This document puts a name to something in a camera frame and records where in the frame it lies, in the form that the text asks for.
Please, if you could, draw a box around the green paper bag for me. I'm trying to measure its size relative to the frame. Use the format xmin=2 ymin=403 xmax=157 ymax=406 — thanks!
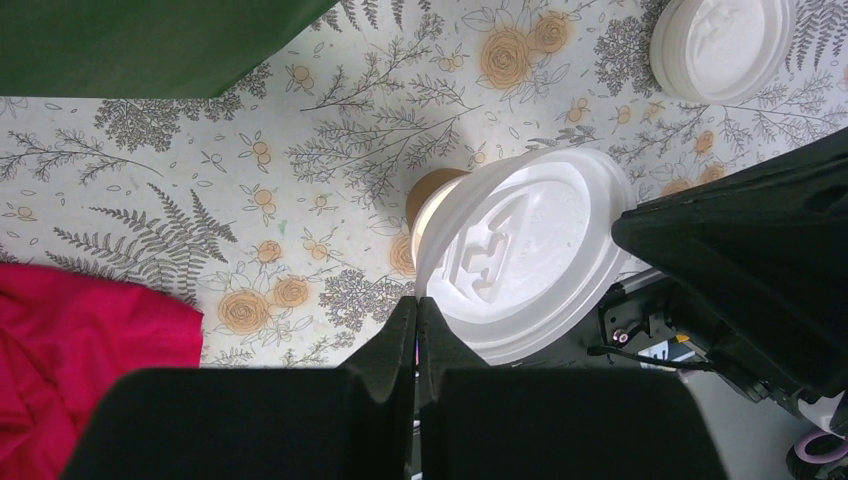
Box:
xmin=1 ymin=1 xmax=334 ymax=99

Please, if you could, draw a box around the red cloth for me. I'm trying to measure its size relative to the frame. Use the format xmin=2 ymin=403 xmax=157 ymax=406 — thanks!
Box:
xmin=1 ymin=263 xmax=203 ymax=479

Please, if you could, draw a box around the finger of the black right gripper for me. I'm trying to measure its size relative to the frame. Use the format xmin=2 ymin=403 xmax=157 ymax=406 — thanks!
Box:
xmin=611 ymin=131 xmax=847 ymax=397

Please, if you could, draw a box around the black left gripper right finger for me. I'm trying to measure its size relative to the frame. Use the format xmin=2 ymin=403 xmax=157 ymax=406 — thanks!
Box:
xmin=417 ymin=297 xmax=726 ymax=479

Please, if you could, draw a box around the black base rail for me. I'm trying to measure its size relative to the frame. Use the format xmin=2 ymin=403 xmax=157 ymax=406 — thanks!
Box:
xmin=510 ymin=269 xmax=714 ymax=374

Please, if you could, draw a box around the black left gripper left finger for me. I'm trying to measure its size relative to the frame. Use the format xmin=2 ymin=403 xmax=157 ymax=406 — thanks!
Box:
xmin=63 ymin=296 xmax=417 ymax=479

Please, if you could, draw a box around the stack of white lids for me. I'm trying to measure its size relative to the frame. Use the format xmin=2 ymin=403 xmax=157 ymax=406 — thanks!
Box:
xmin=649 ymin=0 xmax=796 ymax=105

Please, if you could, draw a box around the floral table mat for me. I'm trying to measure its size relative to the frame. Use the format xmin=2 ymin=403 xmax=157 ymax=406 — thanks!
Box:
xmin=1 ymin=1 xmax=847 ymax=367

